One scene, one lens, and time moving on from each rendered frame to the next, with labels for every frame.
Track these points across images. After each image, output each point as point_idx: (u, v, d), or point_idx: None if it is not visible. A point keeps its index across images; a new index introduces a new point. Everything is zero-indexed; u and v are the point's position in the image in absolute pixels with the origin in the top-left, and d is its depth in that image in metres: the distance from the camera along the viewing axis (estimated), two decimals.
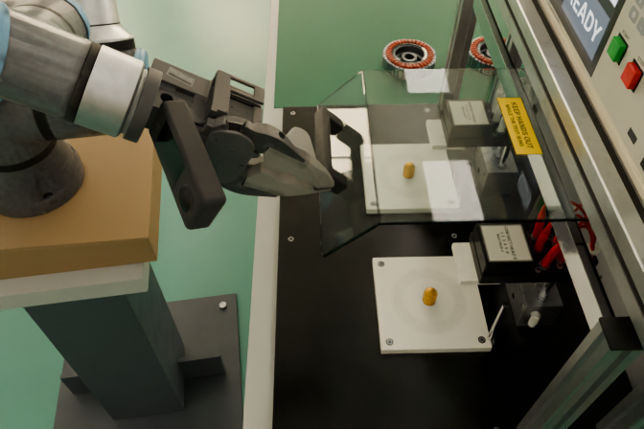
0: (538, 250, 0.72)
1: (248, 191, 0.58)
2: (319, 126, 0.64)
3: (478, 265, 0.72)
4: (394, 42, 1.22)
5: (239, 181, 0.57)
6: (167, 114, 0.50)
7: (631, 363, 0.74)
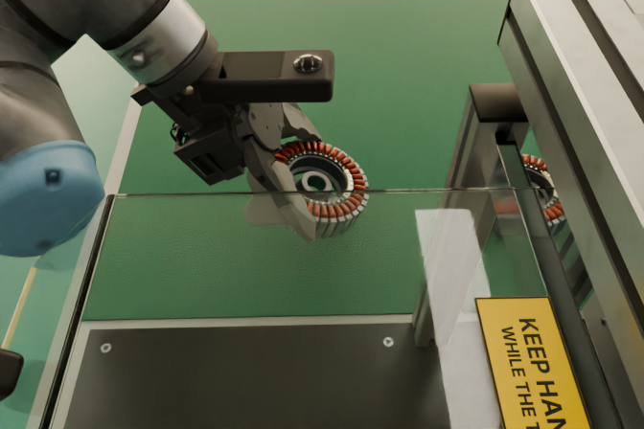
0: None
1: (273, 177, 0.50)
2: None
3: None
4: (292, 145, 0.59)
5: (270, 158, 0.50)
6: (222, 51, 0.50)
7: None
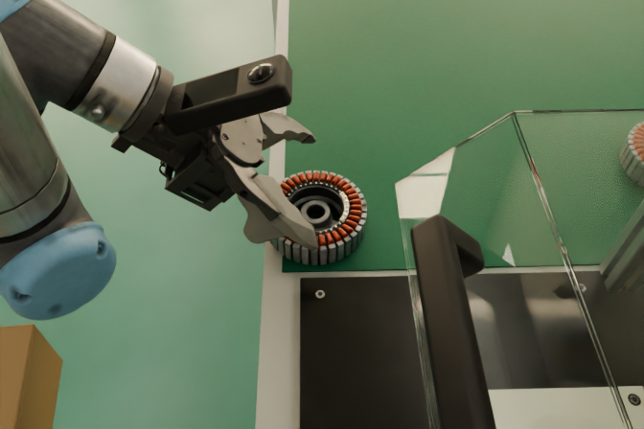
0: None
1: (255, 190, 0.50)
2: (433, 277, 0.24)
3: None
4: (287, 181, 0.64)
5: (251, 172, 0.51)
6: (184, 82, 0.51)
7: None
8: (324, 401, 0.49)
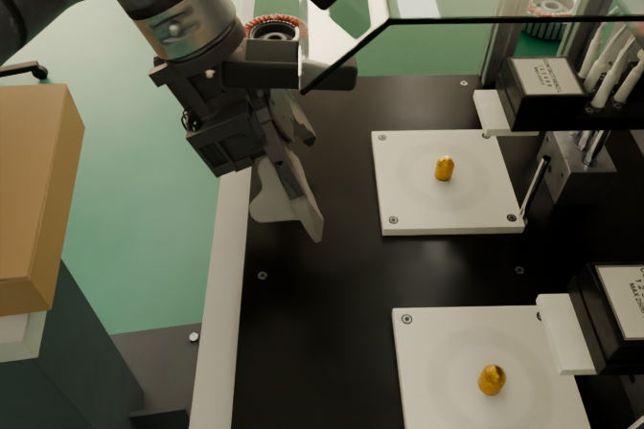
0: None
1: (290, 163, 0.49)
2: None
3: (595, 342, 0.39)
4: (259, 17, 0.84)
5: (287, 146, 0.50)
6: (243, 37, 0.50)
7: None
8: None
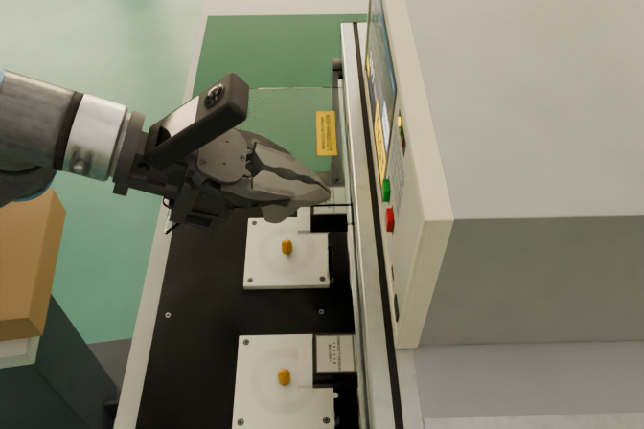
0: None
1: (262, 195, 0.54)
2: None
3: (312, 372, 0.81)
4: None
5: (247, 183, 0.54)
6: (160, 120, 0.54)
7: None
8: (184, 224, 1.08)
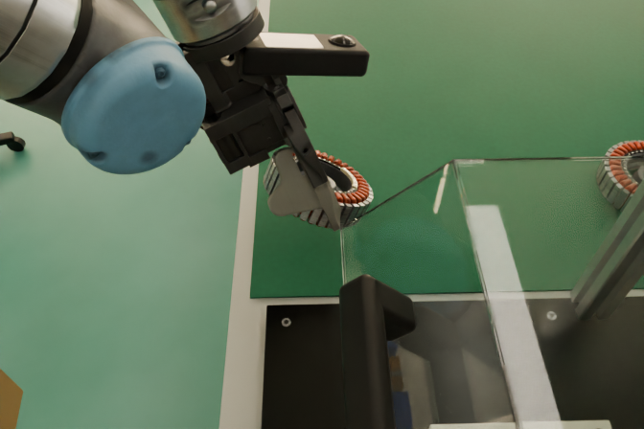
0: None
1: (314, 149, 0.49)
2: (356, 345, 0.23)
3: None
4: None
5: (306, 134, 0.50)
6: None
7: None
8: None
